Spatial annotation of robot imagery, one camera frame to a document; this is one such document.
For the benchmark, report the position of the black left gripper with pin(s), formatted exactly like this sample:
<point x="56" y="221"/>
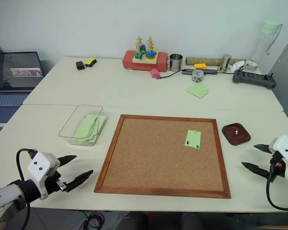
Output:
<point x="53" y="183"/>

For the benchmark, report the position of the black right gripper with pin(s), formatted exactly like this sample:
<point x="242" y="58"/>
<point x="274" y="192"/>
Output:
<point x="276" y="169"/>

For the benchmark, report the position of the green sticky note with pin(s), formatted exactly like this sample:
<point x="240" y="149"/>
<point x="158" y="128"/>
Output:
<point x="192" y="139"/>

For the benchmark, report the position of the wood framed cork board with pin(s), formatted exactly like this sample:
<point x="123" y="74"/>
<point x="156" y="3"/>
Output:
<point x="158" y="158"/>

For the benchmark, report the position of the clear glass cup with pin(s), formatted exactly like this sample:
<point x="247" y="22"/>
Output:
<point x="197" y="76"/>

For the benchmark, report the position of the yellow and black object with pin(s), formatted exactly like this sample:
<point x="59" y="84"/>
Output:
<point x="90" y="61"/>

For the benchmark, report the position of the brown wooden dish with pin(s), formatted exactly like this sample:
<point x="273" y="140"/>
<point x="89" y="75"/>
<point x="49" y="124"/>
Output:
<point x="240" y="139"/>

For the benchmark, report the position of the clear plastic tray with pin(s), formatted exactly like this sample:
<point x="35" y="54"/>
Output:
<point x="69" y="129"/>

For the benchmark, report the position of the green notes in stack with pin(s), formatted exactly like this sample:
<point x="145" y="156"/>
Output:
<point x="88" y="128"/>

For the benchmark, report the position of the grey partition panel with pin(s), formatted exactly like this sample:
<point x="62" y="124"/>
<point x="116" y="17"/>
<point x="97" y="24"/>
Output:
<point x="286" y="79"/>

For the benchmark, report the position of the loose green paper notes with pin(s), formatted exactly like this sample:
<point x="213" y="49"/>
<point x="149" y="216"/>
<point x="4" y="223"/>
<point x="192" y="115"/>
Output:
<point x="196" y="90"/>

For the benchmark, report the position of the white plastic object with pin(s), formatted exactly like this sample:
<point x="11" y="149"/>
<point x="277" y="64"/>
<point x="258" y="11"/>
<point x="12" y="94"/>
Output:
<point x="236" y="65"/>

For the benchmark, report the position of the grey usb hub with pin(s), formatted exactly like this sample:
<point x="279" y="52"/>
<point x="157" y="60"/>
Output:
<point x="210" y="71"/>

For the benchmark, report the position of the stainless steel cylinder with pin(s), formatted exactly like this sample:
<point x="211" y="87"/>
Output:
<point x="224" y="63"/>

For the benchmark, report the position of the black power adapter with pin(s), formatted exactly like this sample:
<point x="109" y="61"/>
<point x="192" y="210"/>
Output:
<point x="80" y="65"/>

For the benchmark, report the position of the yellow toy brick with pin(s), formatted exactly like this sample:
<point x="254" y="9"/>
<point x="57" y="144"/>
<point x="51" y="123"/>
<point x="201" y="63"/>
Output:
<point x="200" y="66"/>

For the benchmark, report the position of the clear bottle green lid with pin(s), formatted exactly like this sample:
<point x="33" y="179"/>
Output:
<point x="264" y="45"/>

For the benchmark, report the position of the open laptop computer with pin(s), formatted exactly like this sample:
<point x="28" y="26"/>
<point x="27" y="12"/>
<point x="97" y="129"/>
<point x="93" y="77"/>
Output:
<point x="14" y="72"/>

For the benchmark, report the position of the pink toy block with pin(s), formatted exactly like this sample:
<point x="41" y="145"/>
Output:
<point x="155" y="73"/>

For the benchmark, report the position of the stainless steel mug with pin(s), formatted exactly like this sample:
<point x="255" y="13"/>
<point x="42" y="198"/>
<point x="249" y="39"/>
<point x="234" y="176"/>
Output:
<point x="175" y="62"/>

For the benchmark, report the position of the wooden colourful stacking toy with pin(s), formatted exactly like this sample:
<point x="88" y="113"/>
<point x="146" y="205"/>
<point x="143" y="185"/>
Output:
<point x="144" y="55"/>

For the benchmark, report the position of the red rectangular box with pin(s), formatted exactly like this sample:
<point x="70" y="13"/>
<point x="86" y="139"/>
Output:
<point x="163" y="62"/>

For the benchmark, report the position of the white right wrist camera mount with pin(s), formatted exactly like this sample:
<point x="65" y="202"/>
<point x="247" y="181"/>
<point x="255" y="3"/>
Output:
<point x="284" y="149"/>

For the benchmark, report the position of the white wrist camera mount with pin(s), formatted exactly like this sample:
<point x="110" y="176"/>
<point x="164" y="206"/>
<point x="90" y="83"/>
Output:
<point x="284" y="149"/>
<point x="39" y="165"/>

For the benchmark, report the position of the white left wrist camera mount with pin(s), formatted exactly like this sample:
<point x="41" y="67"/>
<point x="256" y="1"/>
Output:
<point x="39" y="165"/>

